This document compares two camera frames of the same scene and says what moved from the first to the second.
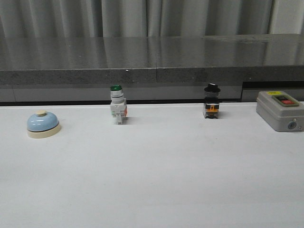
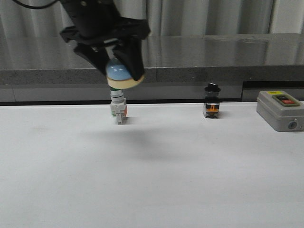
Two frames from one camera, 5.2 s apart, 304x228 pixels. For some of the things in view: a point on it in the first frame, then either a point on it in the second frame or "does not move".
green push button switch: x=118 y=106 does not move
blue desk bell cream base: x=42 y=125 -> x=118 y=76
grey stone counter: x=35 y=71 does not move
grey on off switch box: x=281 y=111 does not move
